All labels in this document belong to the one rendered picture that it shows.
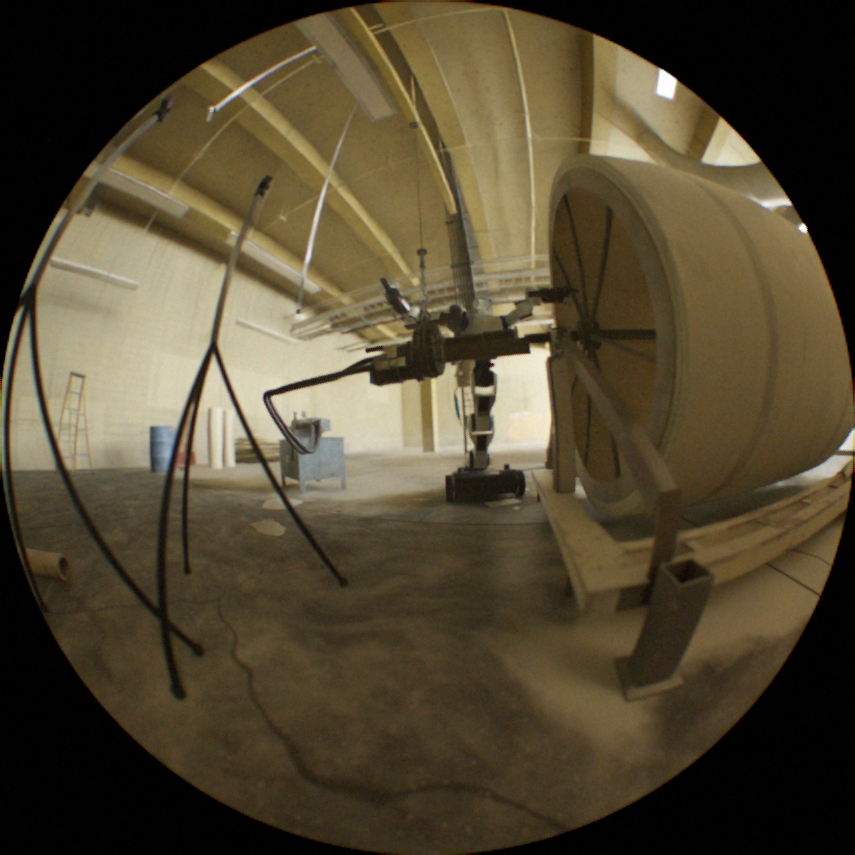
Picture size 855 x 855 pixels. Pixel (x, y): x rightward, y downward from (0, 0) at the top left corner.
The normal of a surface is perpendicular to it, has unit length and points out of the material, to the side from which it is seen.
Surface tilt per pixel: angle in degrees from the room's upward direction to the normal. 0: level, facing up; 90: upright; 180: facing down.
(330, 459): 90
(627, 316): 122
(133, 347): 90
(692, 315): 107
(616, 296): 133
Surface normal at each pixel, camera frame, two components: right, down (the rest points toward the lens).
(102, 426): 0.95, -0.06
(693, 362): -0.27, 0.36
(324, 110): 0.04, 1.00
